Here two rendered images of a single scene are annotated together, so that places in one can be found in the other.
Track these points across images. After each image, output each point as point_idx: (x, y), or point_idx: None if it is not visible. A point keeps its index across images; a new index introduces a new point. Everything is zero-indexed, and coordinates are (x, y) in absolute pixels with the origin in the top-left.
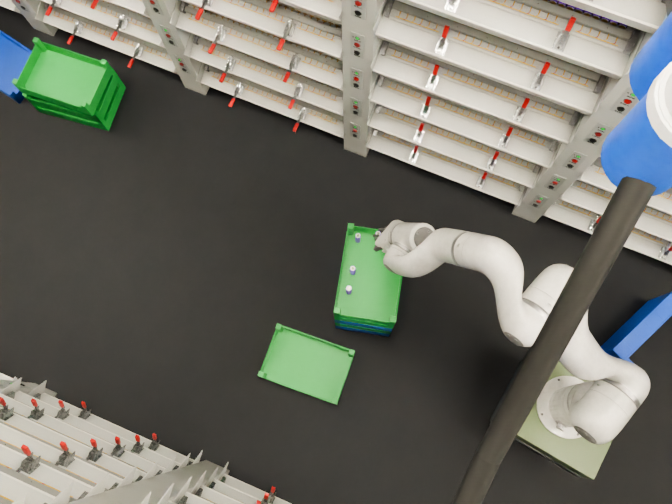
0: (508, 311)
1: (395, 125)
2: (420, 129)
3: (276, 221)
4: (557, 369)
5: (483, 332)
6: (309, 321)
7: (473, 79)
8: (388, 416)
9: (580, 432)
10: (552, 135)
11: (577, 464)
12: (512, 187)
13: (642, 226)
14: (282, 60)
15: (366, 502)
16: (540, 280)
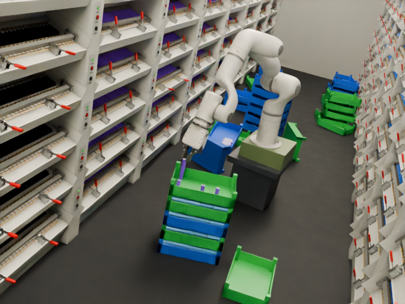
0: (272, 40)
1: (88, 165)
2: (101, 148)
3: (128, 290)
4: (247, 141)
5: None
6: (214, 278)
7: (112, 70)
8: (273, 248)
9: (298, 88)
10: (147, 68)
11: (291, 144)
12: (125, 163)
13: (164, 116)
14: (41, 160)
15: (330, 265)
16: None
